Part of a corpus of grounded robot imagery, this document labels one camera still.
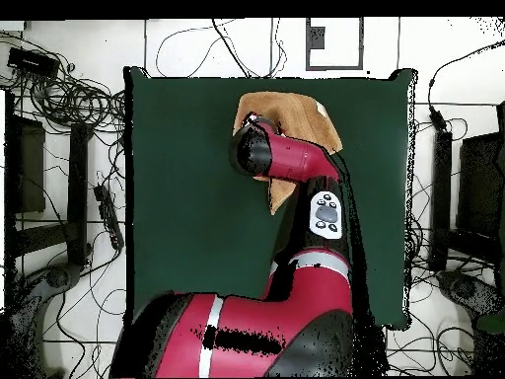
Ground orange terry towel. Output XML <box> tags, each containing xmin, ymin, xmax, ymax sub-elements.
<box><xmin>232</xmin><ymin>91</ymin><xmax>343</xmax><ymax>216</ymax></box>

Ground dark green table cloth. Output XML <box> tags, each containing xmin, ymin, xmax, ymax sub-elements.
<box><xmin>123</xmin><ymin>65</ymin><xmax>418</xmax><ymax>331</ymax></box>

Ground black power strip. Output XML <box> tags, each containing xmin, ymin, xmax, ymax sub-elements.
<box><xmin>93</xmin><ymin>184</ymin><xmax>125</xmax><ymax>252</ymax></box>

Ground black rectangular box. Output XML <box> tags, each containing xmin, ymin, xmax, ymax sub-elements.
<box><xmin>6</xmin><ymin>46</ymin><xmax>61</xmax><ymax>80</ymax></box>

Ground grey chair base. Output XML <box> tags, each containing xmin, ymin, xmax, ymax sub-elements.
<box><xmin>7</xmin><ymin>262</ymin><xmax>84</xmax><ymax>376</ymax></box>
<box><xmin>435</xmin><ymin>269</ymin><xmax>505</xmax><ymax>329</ymax></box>

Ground grey floor frame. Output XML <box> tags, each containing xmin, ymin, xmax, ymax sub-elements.
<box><xmin>305</xmin><ymin>17</ymin><xmax>365</xmax><ymax>72</ymax></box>

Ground thin looped black cable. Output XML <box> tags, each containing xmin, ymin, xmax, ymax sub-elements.
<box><xmin>155</xmin><ymin>18</ymin><xmax>288</xmax><ymax>78</ymax></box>

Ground tangled black floor cables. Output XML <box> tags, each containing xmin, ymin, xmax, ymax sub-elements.
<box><xmin>0</xmin><ymin>31</ymin><xmax>127</xmax><ymax>135</ymax></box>

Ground black cable with adapter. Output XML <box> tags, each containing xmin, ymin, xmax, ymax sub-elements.
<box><xmin>427</xmin><ymin>38</ymin><xmax>505</xmax><ymax>133</ymax></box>

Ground black metal stand frame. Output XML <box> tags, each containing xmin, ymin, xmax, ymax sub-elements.
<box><xmin>427</xmin><ymin>102</ymin><xmax>505</xmax><ymax>273</ymax></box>
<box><xmin>3</xmin><ymin>90</ymin><xmax>94</xmax><ymax>269</ymax></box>

